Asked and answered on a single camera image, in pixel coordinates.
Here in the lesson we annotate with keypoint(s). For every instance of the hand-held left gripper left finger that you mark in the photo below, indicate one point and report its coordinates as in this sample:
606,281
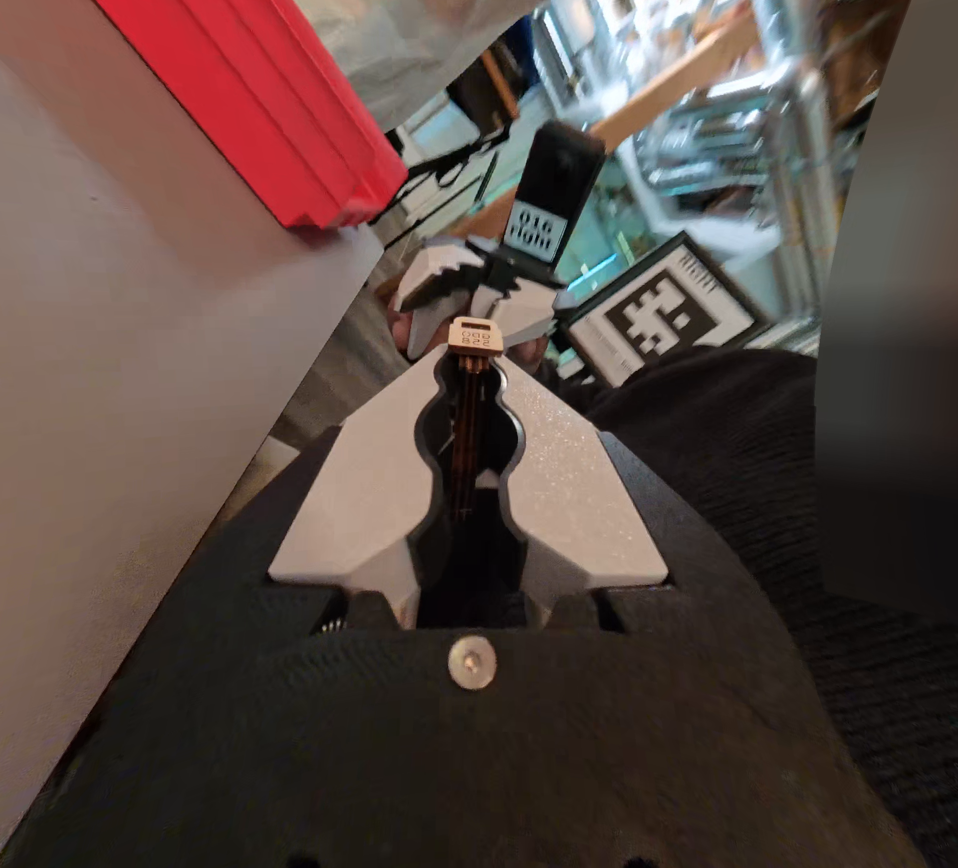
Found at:
352,508

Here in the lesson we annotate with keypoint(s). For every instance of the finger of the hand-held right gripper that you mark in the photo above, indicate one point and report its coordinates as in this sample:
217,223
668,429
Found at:
434,265
524,314

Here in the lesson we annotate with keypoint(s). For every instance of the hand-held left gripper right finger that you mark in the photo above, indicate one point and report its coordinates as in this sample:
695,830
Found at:
576,508

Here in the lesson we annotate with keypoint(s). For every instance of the laser-cut wooden puzzle piece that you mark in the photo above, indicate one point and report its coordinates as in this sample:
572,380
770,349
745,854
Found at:
475,336

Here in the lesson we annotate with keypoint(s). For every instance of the person's right hand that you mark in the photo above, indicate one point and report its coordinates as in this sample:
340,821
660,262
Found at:
399,329

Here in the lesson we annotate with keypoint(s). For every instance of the framed black white marker board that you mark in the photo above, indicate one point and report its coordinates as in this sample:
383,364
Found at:
666,306

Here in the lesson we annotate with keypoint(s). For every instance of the metal shelf rack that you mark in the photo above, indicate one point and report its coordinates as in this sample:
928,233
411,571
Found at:
718,157

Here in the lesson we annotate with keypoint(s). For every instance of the red plastic bin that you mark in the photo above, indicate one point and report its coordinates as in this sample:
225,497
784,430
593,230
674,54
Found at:
224,59

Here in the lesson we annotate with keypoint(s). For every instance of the wooden post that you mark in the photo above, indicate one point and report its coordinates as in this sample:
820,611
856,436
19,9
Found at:
673,86

